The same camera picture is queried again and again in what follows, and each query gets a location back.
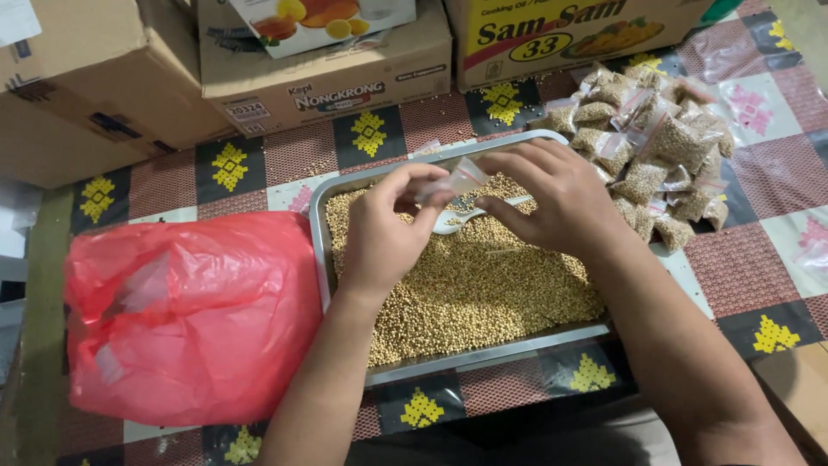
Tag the person's left hand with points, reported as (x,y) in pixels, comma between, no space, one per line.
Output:
(381,243)

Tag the person's right hand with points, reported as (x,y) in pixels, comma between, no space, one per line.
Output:
(563,204)

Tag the small clear zip bag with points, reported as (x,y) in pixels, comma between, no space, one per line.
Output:
(456,181)

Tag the white plastic spoon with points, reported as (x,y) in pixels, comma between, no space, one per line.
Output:
(462,217)

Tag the pile of filled seed packets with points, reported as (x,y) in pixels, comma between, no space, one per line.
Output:
(647,149)

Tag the heap of coriander seeds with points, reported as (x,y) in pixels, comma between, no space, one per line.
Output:
(478,291)

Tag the metal tray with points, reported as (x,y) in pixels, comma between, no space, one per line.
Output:
(440,362)

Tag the yellow cooking oil carton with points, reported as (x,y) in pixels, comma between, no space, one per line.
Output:
(569,35)

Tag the brown coffee cardboard box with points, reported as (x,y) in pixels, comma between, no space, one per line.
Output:
(323,84)

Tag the patterned checkered table mat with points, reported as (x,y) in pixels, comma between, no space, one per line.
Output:
(744,272)

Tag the red plastic bag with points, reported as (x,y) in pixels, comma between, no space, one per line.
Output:
(187,317)

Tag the white fruit print box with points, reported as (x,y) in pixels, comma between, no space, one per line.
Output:
(317,22)

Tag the small clear plastic bag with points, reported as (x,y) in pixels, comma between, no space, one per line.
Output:
(814,255)

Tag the brown cardboard piece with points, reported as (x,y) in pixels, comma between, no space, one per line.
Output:
(799,388)

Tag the plain brown cardboard box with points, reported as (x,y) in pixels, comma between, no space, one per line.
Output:
(84,90)

